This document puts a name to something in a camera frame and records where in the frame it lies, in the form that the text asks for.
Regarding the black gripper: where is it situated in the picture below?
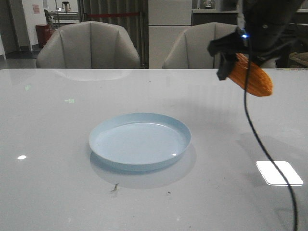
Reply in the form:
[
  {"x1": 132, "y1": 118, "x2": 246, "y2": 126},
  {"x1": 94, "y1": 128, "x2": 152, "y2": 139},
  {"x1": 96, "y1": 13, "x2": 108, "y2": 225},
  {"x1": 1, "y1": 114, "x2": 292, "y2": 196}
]
[{"x1": 208, "y1": 0, "x2": 303, "y2": 81}]

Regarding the orange corn cob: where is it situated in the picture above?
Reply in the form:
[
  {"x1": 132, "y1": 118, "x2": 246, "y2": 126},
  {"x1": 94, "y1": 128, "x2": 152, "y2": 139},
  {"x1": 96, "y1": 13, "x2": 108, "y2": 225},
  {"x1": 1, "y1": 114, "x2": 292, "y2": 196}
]
[{"x1": 229, "y1": 53, "x2": 273, "y2": 97}]

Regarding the light blue round plate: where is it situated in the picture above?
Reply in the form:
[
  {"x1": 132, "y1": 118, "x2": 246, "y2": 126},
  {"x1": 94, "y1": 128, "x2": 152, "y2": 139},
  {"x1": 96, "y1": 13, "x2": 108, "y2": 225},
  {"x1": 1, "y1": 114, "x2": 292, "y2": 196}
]
[{"x1": 89, "y1": 113, "x2": 192, "y2": 172}]

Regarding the beige armchair right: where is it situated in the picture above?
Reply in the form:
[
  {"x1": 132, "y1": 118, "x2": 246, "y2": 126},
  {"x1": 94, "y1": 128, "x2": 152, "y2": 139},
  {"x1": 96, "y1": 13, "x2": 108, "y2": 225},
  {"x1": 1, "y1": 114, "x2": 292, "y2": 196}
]
[{"x1": 163, "y1": 22, "x2": 237, "y2": 69}]

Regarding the beige armchair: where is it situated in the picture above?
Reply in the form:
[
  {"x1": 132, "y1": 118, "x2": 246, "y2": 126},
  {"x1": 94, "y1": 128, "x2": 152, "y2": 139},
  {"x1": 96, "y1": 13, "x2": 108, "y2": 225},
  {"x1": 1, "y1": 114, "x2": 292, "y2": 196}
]
[
  {"x1": 163, "y1": 22, "x2": 237, "y2": 69},
  {"x1": 36, "y1": 21, "x2": 140, "y2": 69}
]

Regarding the dark counter with white top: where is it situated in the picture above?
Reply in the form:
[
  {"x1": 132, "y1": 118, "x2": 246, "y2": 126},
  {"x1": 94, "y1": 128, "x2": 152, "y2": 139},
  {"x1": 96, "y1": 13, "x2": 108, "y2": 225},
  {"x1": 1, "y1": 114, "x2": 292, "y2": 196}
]
[{"x1": 191, "y1": 9, "x2": 237, "y2": 26}]

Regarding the dark wooden chair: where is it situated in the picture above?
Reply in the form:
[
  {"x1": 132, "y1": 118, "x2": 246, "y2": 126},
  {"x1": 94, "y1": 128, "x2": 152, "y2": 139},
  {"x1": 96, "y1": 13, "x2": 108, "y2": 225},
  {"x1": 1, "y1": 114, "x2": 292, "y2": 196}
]
[{"x1": 276, "y1": 23, "x2": 308, "y2": 68}]

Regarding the white cabinet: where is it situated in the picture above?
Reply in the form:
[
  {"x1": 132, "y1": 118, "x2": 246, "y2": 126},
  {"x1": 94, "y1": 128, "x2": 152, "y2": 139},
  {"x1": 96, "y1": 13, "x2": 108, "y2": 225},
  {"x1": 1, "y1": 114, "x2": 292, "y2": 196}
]
[{"x1": 148, "y1": 0, "x2": 192, "y2": 69}]

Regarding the red barrier belt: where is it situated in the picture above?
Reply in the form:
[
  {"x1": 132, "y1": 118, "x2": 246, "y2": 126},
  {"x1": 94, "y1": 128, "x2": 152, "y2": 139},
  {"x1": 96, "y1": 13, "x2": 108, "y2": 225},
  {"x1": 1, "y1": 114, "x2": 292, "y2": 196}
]
[{"x1": 86, "y1": 12, "x2": 141, "y2": 18}]

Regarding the beige armchair left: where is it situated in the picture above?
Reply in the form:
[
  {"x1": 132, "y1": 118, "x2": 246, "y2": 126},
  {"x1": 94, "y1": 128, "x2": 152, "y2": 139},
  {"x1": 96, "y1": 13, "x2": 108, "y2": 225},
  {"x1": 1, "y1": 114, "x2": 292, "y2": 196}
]
[{"x1": 36, "y1": 21, "x2": 140, "y2": 69}]

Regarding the kettle on far table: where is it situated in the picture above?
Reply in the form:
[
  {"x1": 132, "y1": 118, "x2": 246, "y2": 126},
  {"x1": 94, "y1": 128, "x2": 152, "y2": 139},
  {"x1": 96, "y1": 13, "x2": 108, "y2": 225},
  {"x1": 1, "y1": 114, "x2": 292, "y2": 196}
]
[{"x1": 62, "y1": 1, "x2": 71, "y2": 12}]

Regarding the red bin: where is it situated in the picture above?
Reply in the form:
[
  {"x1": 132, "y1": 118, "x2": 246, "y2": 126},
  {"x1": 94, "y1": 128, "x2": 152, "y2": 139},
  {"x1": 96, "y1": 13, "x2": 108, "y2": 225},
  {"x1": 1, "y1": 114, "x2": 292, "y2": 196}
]
[{"x1": 36, "y1": 25, "x2": 51, "y2": 48}]

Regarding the black cable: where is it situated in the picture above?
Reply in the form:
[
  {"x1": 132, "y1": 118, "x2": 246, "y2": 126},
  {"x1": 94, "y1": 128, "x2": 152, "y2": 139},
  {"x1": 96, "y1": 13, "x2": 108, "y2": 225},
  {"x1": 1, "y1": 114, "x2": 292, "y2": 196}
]
[{"x1": 243, "y1": 36, "x2": 299, "y2": 231}]

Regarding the pink wall notice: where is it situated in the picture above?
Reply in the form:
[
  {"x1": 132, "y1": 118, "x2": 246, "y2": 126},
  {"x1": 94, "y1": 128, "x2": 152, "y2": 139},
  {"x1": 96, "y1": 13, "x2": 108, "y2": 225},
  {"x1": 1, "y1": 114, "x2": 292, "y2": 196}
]
[{"x1": 32, "y1": 4, "x2": 40, "y2": 14}]

